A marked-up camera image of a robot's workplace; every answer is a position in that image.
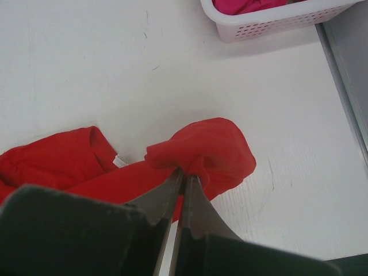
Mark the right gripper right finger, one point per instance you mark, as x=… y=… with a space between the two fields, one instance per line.
x=205 y=245

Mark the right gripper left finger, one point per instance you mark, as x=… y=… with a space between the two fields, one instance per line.
x=48 y=232

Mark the red t shirt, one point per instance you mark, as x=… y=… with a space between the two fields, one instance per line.
x=82 y=162

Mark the pink t shirt in basket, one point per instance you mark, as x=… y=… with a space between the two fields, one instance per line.
x=236 y=7

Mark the white plastic basket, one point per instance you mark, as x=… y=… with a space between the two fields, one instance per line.
x=269 y=21

